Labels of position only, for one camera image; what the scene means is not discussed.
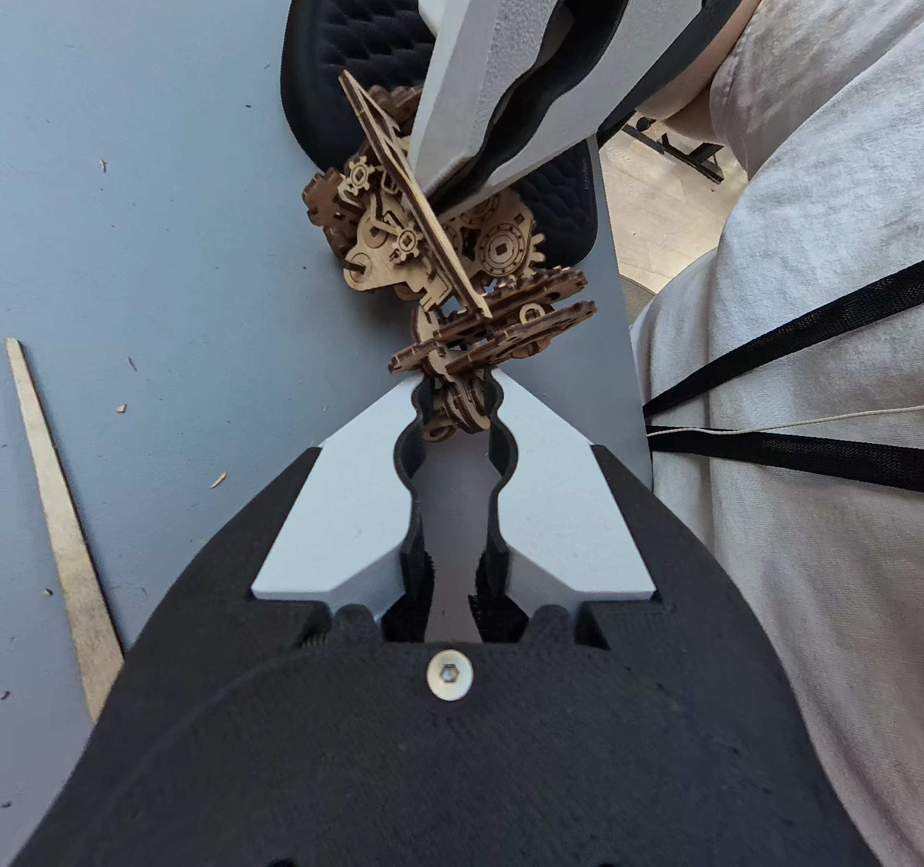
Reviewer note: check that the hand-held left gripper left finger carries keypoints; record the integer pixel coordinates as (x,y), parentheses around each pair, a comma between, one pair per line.
(339,520)

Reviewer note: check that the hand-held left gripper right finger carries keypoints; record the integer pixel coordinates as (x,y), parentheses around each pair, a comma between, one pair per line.
(570,520)

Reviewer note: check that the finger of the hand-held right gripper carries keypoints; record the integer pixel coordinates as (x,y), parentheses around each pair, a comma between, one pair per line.
(635,51)
(476,51)

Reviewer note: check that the wooden mechanical model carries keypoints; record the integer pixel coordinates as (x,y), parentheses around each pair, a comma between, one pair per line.
(505,246)

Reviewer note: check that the wooden model piece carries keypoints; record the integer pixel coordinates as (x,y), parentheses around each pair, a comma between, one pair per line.
(451,261)

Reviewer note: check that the grey desk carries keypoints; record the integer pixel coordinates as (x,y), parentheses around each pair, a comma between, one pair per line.
(180,160)

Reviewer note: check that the black chair base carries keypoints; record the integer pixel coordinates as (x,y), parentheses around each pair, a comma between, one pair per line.
(693,156)

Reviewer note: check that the person's white shirt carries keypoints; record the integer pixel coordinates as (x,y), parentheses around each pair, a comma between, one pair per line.
(794,629)

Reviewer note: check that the pointed wooden strip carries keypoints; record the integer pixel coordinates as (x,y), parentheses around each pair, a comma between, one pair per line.
(65,535)

